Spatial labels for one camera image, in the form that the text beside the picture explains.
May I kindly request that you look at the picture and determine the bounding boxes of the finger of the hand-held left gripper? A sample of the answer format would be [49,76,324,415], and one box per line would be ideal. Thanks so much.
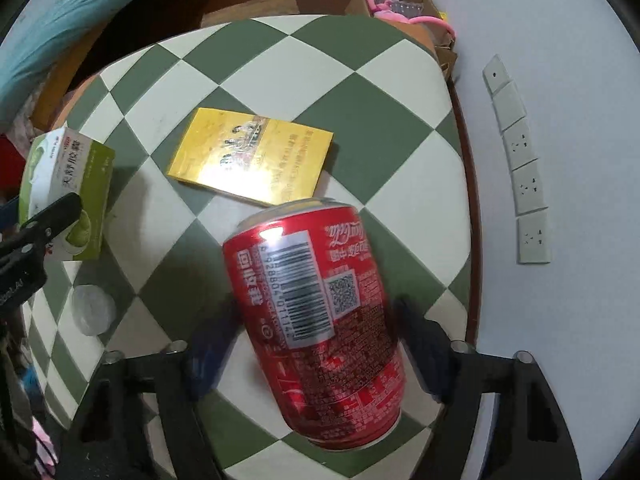
[0,192,84,261]

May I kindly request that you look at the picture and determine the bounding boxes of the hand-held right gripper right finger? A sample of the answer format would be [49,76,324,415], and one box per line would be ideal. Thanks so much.
[394,297,583,480]

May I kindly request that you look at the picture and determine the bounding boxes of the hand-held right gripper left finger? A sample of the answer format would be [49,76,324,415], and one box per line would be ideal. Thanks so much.
[65,305,243,480]

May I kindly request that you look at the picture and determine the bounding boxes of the red drink can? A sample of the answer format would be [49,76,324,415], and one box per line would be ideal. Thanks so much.
[221,198,407,452]

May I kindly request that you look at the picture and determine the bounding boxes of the green medicine box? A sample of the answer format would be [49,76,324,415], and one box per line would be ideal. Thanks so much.
[17,127,117,262]

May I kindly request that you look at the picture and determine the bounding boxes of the red cloth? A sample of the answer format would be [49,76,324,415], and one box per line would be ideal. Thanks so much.
[0,132,23,191]

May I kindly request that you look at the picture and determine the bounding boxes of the clear plastic cup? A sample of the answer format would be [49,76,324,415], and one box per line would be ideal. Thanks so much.
[71,284,117,337]

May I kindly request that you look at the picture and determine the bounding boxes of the light blue duvet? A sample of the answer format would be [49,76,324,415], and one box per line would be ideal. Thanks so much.
[0,0,168,108]

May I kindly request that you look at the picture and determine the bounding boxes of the yellow flat box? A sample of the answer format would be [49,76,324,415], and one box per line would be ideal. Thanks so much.
[166,107,335,207]

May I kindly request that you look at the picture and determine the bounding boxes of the green checkered table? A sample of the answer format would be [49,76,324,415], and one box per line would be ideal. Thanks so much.
[25,12,483,480]

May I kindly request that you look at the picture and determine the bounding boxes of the open cardboard box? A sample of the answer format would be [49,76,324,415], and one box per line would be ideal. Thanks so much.
[344,0,459,82]

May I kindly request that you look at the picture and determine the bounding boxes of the cardboard box with pink toy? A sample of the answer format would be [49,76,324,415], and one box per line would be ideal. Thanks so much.
[357,0,458,39]

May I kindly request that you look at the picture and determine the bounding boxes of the white wall socket plate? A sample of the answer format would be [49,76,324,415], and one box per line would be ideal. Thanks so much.
[516,209,552,265]
[492,81,529,133]
[482,54,513,95]
[501,118,539,174]
[511,159,549,218]

